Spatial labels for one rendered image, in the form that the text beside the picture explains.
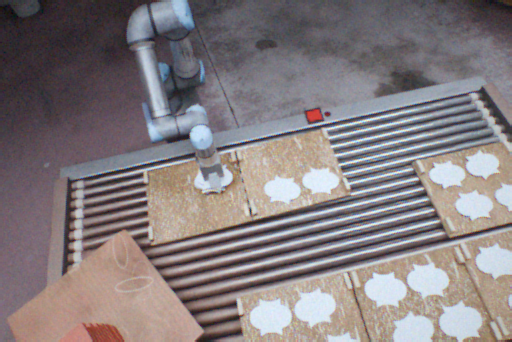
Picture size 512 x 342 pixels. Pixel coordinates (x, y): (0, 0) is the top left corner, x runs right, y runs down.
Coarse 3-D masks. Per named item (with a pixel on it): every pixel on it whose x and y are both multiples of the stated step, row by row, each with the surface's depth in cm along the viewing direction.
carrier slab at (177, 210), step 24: (168, 168) 175; (192, 168) 174; (168, 192) 169; (192, 192) 168; (240, 192) 166; (168, 216) 162; (192, 216) 162; (216, 216) 161; (240, 216) 160; (168, 240) 157
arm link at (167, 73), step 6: (162, 66) 177; (168, 66) 178; (162, 72) 175; (168, 72) 176; (162, 78) 174; (168, 78) 177; (174, 78) 177; (168, 84) 178; (174, 84) 178; (168, 90) 180; (174, 90) 182; (168, 96) 184
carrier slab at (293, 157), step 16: (272, 144) 177; (288, 144) 177; (304, 144) 176; (320, 144) 175; (256, 160) 174; (272, 160) 173; (288, 160) 172; (304, 160) 171; (320, 160) 171; (336, 160) 170; (256, 176) 169; (272, 176) 168; (288, 176) 168; (304, 176) 167; (256, 192) 165; (304, 192) 163; (336, 192) 162; (256, 208) 161; (272, 208) 160; (288, 208) 160
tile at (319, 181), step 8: (312, 168) 168; (328, 168) 167; (312, 176) 166; (320, 176) 165; (328, 176) 165; (336, 176) 165; (304, 184) 164; (312, 184) 164; (320, 184) 163; (328, 184) 163; (336, 184) 163; (312, 192) 162; (320, 192) 162; (328, 192) 161
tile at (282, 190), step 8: (272, 184) 165; (280, 184) 165; (288, 184) 165; (296, 184) 165; (272, 192) 163; (280, 192) 163; (288, 192) 163; (296, 192) 162; (272, 200) 161; (280, 200) 161; (288, 200) 161
